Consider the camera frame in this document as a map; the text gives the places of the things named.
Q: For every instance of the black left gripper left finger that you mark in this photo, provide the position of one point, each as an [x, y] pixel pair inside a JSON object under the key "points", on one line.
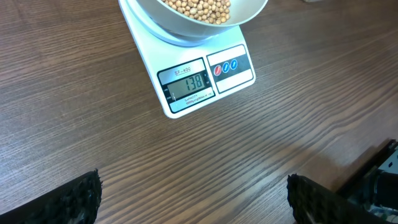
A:
{"points": [[77, 201]]}

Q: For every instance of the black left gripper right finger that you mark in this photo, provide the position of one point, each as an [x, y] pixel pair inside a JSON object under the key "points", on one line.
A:
{"points": [[312, 203]]}

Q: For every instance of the white digital kitchen scale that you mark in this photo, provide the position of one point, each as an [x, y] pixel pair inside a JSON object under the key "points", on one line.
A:
{"points": [[189, 74]]}

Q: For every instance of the soybeans in bowl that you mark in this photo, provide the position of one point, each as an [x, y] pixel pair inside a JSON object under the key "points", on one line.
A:
{"points": [[209, 11]]}

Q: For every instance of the white bowl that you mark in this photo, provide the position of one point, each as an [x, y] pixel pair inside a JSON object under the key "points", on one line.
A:
{"points": [[241, 11]]}

